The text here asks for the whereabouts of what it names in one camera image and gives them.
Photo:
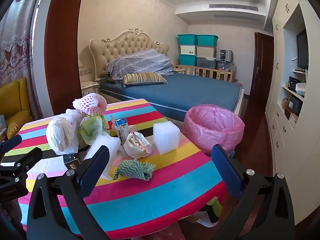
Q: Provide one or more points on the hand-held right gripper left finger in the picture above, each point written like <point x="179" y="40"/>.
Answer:
<point x="95" y="173"/>

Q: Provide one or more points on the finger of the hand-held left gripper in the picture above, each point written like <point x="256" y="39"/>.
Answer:
<point x="12" y="142"/>
<point x="27" y="157"/>

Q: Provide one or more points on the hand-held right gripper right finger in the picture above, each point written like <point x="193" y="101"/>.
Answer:
<point x="227" y="173"/>

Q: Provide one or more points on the black cardboard box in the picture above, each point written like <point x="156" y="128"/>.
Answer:
<point x="71" y="163"/>

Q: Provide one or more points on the white foam sheet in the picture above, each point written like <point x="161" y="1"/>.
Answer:
<point x="114" y="155"/>

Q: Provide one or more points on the pink lined waste bin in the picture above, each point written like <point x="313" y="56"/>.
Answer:
<point x="212" y="140"/>

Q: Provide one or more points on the green patterned rag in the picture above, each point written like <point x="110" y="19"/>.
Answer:
<point x="132" y="170"/>

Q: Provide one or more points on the white plastic bag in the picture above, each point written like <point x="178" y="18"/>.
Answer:
<point x="62" y="132"/>

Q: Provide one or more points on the green plastic bag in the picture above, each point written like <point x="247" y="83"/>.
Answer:
<point x="91" y="128"/>

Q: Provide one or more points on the white food wrapper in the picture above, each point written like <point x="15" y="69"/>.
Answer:
<point x="136" y="145"/>

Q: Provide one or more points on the blue and white drink carton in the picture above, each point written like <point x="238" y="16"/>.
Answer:
<point x="122" y="131"/>

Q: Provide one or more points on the white paper card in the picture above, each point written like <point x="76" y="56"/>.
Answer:
<point x="166" y="137"/>

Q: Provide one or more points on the yellow leather armchair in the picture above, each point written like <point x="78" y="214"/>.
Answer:
<point x="15" y="100"/>

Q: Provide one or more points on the striped colourful tablecloth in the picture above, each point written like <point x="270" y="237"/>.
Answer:
<point x="150" y="192"/>

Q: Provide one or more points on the cream nightstand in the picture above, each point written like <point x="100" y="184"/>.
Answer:
<point x="88" y="88"/>

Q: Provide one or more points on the blue mattress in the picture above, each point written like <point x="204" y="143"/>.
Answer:
<point x="190" y="92"/>

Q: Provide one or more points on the black safe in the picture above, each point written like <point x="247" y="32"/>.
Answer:
<point x="295" y="105"/>

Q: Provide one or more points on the lace curtain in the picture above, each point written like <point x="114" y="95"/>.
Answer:
<point x="15" y="42"/>

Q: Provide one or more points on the brown wooden panel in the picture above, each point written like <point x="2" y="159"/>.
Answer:
<point x="62" y="55"/>

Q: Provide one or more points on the striped pillow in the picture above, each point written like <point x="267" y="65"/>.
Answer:
<point x="143" y="78"/>

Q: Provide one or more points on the white tissue box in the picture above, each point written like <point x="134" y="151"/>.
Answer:
<point x="301" y="89"/>

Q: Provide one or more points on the black shelf box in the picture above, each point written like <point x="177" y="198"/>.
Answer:
<point x="293" y="82"/>

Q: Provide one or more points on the brown wooden door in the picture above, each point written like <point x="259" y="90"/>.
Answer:
<point x="262" y="65"/>

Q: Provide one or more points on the grey blue duvet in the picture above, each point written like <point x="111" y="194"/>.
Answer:
<point x="140" y="63"/>

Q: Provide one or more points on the checkered bag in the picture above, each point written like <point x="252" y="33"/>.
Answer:
<point x="224" y="54"/>

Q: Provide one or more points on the stack of plastic storage boxes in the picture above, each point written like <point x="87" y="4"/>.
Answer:
<point x="197" y="50"/>

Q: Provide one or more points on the beige tufted bed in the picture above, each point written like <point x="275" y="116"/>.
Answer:
<point x="117" y="45"/>

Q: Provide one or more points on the black television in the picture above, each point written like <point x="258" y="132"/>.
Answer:
<point x="302" y="50"/>

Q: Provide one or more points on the ceiling air vent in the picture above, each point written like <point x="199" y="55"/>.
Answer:
<point x="233" y="7"/>

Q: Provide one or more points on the wall switch panel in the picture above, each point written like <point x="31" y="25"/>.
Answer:
<point x="84" y="70"/>

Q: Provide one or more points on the wooden bed rail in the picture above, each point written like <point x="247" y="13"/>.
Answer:
<point x="207" y="72"/>

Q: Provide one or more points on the white wall cabinet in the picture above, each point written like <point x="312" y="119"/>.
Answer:
<point x="277" y="55"/>

